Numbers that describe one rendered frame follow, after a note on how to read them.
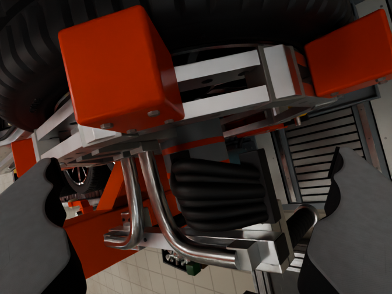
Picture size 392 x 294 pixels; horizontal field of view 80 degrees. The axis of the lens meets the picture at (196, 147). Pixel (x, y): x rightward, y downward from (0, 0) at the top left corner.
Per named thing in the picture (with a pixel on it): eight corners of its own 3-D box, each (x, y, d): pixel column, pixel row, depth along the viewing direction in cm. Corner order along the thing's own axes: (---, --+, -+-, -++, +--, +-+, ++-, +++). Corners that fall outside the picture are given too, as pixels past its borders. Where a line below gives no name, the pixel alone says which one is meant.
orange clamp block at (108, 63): (171, 52, 26) (141, -1, 17) (187, 122, 25) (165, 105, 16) (111, 69, 26) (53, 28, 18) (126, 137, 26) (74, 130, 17)
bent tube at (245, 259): (226, 113, 30) (164, 114, 23) (262, 262, 30) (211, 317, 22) (147, 142, 42) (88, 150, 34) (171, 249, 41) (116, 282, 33)
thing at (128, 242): (140, 144, 44) (82, 153, 36) (163, 248, 43) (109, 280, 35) (98, 160, 55) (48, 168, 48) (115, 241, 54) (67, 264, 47)
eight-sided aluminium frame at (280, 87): (346, 76, 55) (183, -18, 14) (353, 103, 55) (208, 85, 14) (185, 132, 91) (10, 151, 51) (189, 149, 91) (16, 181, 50)
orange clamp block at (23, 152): (53, 132, 48) (9, 142, 47) (62, 169, 47) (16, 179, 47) (70, 135, 55) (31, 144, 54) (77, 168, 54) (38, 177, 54)
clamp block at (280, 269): (281, 198, 35) (265, 209, 31) (296, 258, 35) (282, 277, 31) (251, 199, 38) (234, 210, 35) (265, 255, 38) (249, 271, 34)
